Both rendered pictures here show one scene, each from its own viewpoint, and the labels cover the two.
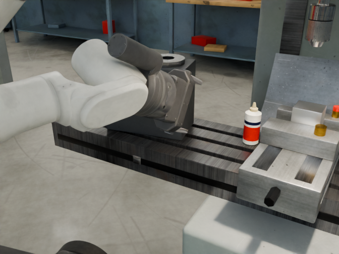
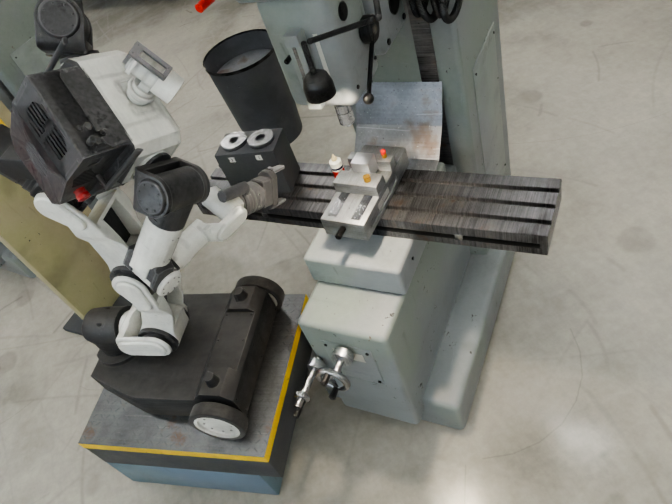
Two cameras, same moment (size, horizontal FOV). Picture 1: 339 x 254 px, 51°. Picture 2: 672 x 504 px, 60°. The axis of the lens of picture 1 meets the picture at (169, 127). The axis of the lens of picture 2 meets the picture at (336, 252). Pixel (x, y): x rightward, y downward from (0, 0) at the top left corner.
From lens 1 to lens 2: 1.14 m
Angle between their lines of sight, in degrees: 22
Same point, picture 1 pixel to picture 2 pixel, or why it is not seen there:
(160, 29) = not seen: outside the picture
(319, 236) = (386, 240)
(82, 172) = not seen: hidden behind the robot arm
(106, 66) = (220, 206)
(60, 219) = (228, 250)
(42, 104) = (200, 240)
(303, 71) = (379, 96)
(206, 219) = (317, 248)
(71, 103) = (212, 234)
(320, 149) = (369, 191)
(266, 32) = not seen: hidden behind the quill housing
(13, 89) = (185, 239)
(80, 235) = (252, 260)
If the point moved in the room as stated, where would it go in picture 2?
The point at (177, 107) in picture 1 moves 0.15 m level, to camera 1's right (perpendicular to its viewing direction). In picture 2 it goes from (270, 195) to (318, 181)
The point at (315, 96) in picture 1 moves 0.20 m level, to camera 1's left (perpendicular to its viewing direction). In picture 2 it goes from (392, 115) to (337, 132)
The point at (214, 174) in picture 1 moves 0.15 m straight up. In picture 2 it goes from (316, 216) to (302, 183)
